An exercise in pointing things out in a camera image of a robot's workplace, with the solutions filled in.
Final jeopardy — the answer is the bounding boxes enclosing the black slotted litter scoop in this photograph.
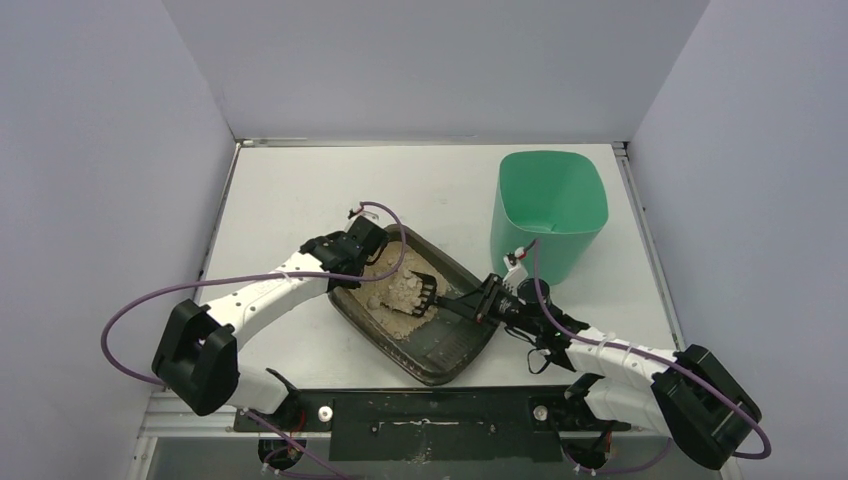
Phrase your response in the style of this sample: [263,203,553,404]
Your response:
[401,271,483,320]

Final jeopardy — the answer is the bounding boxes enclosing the litter clumps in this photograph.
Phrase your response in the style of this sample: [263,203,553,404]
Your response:
[382,275,433,317]

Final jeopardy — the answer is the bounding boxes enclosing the dark plastic litter tray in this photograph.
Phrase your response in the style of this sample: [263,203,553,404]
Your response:
[329,228,497,386]

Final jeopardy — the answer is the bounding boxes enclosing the green plastic bin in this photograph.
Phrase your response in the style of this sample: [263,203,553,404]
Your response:
[490,150,609,285]

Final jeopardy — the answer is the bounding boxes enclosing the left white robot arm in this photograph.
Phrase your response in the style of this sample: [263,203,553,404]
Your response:
[152,216,389,416]

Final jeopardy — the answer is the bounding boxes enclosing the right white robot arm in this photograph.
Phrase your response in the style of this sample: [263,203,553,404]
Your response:
[439,274,762,470]

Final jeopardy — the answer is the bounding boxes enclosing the beige cat litter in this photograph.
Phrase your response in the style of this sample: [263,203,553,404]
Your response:
[350,246,450,341]

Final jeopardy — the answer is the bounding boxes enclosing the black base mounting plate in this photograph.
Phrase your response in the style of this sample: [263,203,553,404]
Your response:
[266,386,630,462]

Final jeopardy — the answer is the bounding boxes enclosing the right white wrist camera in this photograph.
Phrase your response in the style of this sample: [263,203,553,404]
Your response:
[503,247,529,294]

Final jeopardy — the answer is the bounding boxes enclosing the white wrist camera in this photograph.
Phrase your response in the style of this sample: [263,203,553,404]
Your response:
[347,205,380,223]
[503,247,529,294]

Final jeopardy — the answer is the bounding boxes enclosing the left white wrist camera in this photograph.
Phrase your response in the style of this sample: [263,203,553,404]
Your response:
[347,205,380,223]

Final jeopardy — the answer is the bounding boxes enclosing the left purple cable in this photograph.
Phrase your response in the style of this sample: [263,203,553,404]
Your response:
[100,200,409,388]

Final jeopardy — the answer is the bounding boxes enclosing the purple cable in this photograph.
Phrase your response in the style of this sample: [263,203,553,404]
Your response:
[100,200,409,388]
[526,238,773,460]

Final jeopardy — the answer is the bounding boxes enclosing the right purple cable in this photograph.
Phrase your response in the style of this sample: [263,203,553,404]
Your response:
[526,238,773,460]

